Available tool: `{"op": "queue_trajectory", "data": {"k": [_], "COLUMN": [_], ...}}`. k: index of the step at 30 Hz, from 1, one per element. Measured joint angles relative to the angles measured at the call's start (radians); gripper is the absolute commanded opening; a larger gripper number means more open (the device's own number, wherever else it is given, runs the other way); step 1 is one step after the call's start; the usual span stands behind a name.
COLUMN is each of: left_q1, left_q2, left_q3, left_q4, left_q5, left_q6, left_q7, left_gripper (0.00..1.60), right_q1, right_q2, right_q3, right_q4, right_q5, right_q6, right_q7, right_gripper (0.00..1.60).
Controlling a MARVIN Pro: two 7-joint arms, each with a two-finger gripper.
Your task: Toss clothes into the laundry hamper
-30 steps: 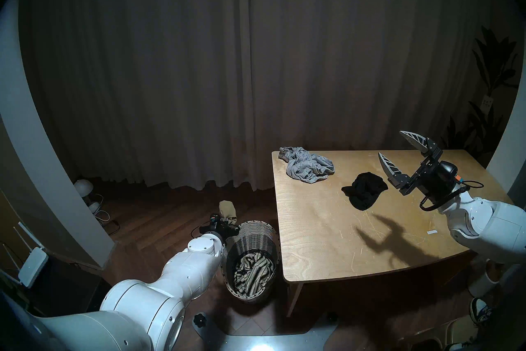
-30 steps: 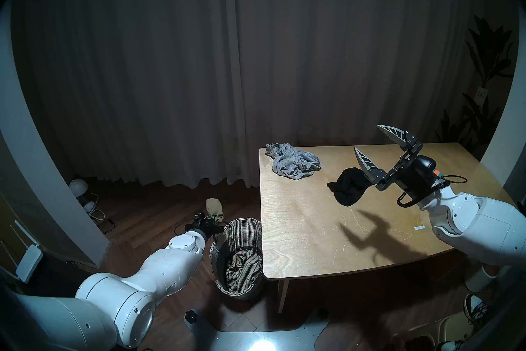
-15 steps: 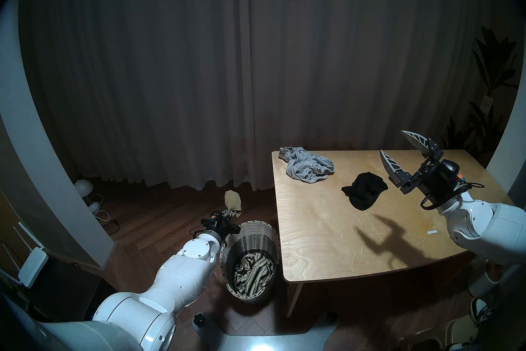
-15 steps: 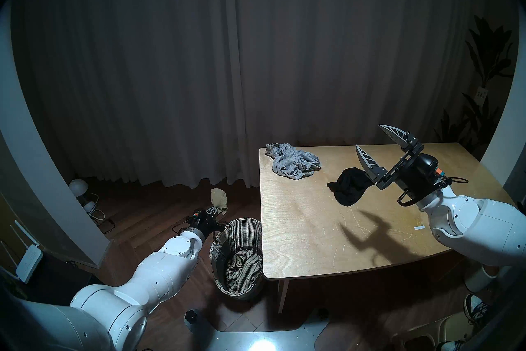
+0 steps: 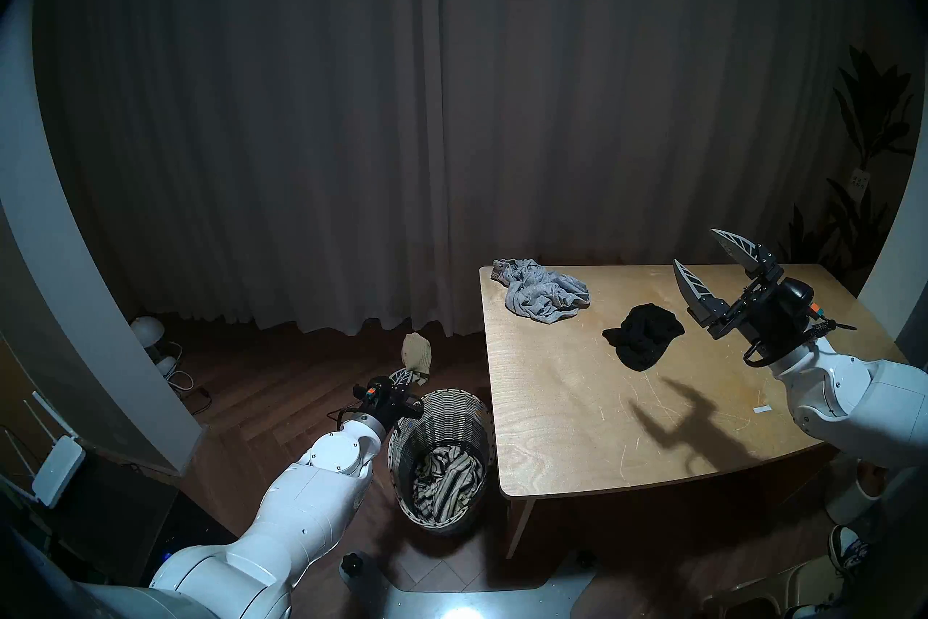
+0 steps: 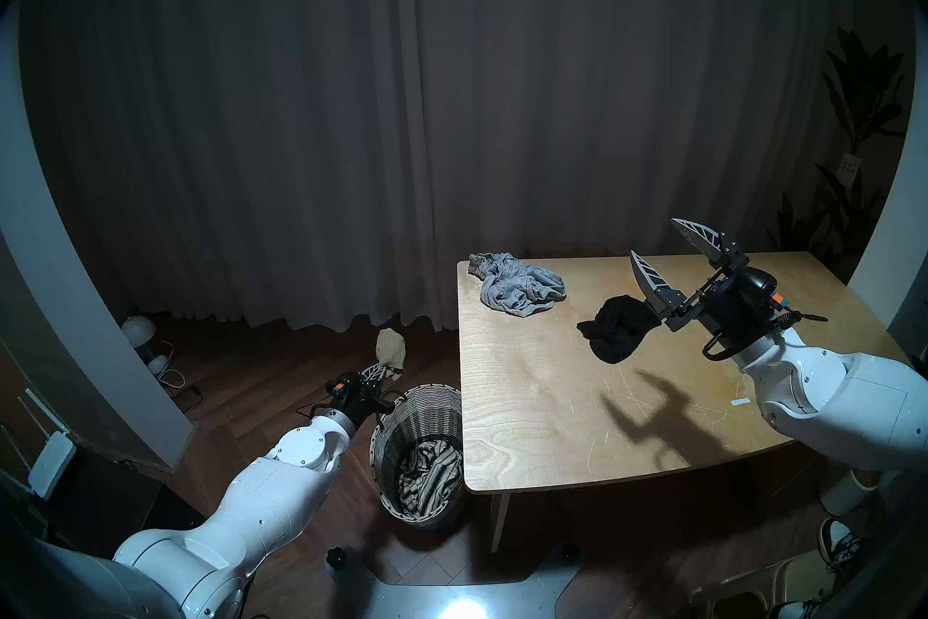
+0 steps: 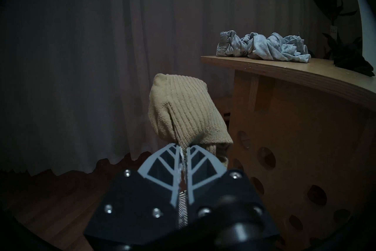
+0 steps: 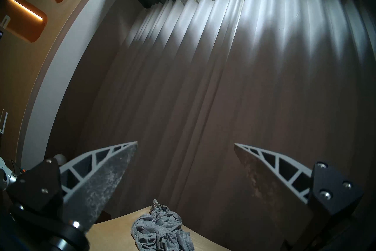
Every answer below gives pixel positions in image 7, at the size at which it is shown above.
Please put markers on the crumpled grey garment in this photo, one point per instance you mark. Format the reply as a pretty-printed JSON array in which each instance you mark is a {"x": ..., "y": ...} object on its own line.
[{"x": 264, "y": 46}]

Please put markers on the long grey curtain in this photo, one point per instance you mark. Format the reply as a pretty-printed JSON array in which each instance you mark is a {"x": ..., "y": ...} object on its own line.
[{"x": 88, "y": 47}]

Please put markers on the tan ribbed knit sock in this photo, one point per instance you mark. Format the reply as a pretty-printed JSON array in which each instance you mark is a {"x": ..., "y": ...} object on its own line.
[{"x": 188, "y": 109}]

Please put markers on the light wooden table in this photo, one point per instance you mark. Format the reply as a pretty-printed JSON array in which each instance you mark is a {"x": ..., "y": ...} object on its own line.
[{"x": 293, "y": 121}]

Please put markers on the left gripper lattice left finger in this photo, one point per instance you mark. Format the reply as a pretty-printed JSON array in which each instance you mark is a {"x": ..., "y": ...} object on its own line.
[{"x": 141, "y": 194}]

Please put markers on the tall dark leafy plant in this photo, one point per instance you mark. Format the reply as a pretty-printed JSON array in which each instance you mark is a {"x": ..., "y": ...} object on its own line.
[{"x": 332, "y": 0}]

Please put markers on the left gripper lattice right finger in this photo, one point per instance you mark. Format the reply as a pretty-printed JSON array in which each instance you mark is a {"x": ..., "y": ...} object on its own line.
[{"x": 223, "y": 194}]

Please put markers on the white tag on plant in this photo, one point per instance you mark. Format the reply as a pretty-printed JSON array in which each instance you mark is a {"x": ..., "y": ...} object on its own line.
[{"x": 333, "y": 29}]

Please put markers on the black garment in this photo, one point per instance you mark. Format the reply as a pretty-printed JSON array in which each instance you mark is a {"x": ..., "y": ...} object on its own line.
[{"x": 352, "y": 60}]

